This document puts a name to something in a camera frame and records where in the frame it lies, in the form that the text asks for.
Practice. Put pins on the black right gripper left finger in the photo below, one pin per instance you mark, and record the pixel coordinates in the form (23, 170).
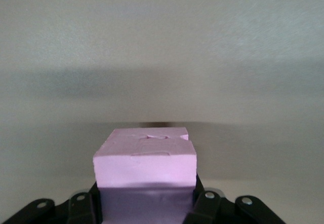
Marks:
(63, 212)

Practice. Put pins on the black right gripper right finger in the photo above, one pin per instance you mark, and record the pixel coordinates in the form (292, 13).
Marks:
(215, 208)

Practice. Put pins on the pink foam cube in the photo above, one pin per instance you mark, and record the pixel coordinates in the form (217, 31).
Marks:
(144, 168)

